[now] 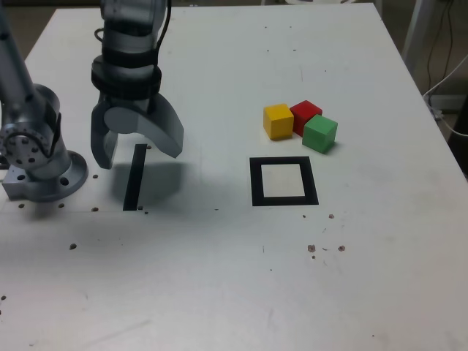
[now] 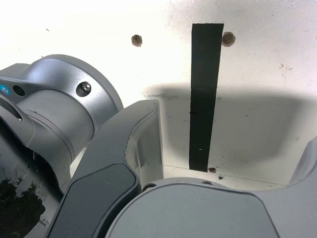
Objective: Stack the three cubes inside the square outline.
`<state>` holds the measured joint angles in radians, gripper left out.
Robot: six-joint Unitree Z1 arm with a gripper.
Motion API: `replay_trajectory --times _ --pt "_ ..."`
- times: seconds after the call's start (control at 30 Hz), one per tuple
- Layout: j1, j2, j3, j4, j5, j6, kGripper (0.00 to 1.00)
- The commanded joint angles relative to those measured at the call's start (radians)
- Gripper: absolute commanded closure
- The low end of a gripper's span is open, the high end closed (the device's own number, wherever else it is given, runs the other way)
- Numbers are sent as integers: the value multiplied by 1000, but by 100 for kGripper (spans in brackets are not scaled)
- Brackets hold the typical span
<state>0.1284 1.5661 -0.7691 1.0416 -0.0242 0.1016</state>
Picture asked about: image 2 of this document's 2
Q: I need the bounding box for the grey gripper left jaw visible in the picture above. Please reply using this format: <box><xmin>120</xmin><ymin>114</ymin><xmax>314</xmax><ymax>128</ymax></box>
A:
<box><xmin>47</xmin><ymin>99</ymin><xmax>164</xmax><ymax>238</ymax></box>

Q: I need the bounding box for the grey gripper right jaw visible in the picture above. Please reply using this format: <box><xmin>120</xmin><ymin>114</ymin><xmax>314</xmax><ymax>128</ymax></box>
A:
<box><xmin>106</xmin><ymin>135</ymin><xmax>317</xmax><ymax>238</ymax></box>

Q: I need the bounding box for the black tape strip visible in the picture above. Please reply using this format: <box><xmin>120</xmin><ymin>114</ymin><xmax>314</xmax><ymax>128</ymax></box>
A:
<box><xmin>188</xmin><ymin>23</ymin><xmax>225</xmax><ymax>173</ymax></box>

